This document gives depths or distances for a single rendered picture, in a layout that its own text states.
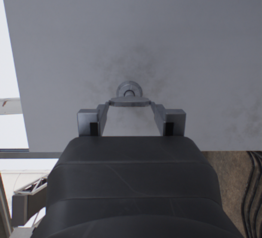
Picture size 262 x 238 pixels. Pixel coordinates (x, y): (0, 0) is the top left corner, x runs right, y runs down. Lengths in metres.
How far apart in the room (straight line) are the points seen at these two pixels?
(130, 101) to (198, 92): 0.08
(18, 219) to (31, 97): 5.63
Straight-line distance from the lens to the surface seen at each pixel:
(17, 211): 5.76
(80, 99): 0.20
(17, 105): 0.97
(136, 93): 0.19
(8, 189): 14.84
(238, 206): 2.39
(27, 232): 3.79
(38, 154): 5.48
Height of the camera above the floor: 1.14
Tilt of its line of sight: 1 degrees down
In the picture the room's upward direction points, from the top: 90 degrees counter-clockwise
